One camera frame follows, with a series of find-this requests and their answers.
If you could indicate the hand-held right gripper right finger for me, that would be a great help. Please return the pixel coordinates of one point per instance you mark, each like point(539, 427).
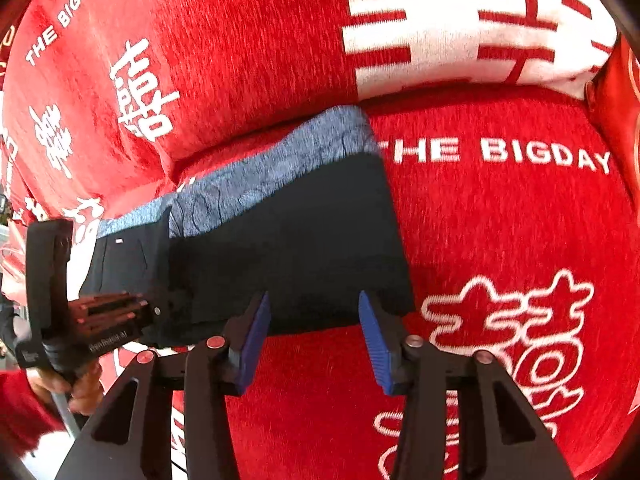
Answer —
point(375, 347)

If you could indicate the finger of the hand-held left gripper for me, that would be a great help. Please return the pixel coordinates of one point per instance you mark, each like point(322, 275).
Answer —
point(115, 310)

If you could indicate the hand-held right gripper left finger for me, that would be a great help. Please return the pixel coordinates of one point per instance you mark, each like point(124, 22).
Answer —
point(255, 342)

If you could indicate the black pants with blue stripe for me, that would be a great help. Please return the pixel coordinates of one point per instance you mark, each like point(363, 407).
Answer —
point(300, 240)

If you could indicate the person's left forearm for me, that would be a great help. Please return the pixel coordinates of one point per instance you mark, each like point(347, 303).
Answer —
point(20, 410)

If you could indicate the person's left hand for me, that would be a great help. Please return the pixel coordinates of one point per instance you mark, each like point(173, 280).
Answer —
point(87, 390)

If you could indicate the red printed blanket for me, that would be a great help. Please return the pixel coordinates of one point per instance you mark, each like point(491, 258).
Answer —
point(500, 235)

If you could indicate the red embroidered cushion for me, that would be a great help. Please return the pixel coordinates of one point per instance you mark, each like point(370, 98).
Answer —
point(620, 110)

